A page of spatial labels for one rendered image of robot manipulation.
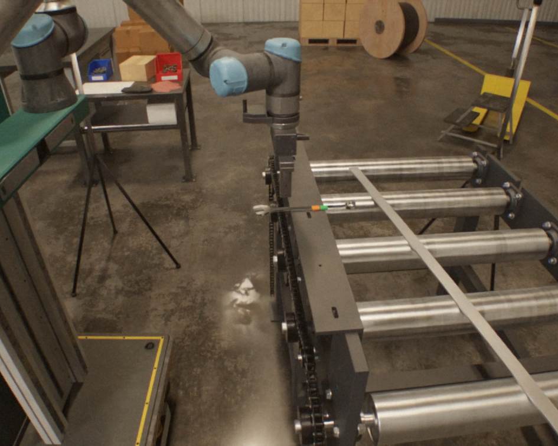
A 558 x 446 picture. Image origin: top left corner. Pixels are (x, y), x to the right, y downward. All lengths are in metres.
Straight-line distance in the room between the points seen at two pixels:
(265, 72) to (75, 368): 1.36
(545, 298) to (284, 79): 0.97
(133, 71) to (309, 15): 5.19
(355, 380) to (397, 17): 7.02
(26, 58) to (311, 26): 7.52
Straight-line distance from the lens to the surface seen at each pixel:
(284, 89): 0.94
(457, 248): 1.55
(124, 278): 2.82
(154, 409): 1.77
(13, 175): 1.05
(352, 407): 0.86
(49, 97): 1.32
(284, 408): 2.09
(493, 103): 4.59
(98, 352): 2.00
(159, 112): 3.65
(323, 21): 8.59
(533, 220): 1.91
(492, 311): 1.35
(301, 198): 1.17
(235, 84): 0.87
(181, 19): 0.94
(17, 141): 1.17
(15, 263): 1.52
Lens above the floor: 1.77
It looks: 34 degrees down
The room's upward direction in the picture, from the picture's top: straight up
